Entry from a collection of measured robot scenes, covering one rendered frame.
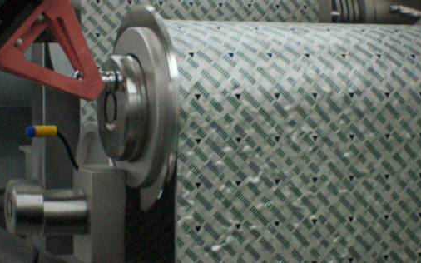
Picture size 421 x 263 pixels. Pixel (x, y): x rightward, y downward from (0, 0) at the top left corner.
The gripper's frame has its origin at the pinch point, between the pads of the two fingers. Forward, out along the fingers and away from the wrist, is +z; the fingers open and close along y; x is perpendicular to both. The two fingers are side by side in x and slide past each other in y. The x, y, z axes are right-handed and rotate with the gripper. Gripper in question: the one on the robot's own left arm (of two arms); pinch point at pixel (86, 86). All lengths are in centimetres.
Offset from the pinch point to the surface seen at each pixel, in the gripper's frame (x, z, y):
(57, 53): 4.8, 2.3, -28.4
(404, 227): 7.1, 23.5, 5.7
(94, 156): -1.9, 7.7, -14.0
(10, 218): -10.3, 3.1, -4.7
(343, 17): 26.7, 21.2, -23.3
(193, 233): -3.5, 10.7, 5.7
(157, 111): 1.1, 3.6, 4.9
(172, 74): 3.4, 2.4, 6.0
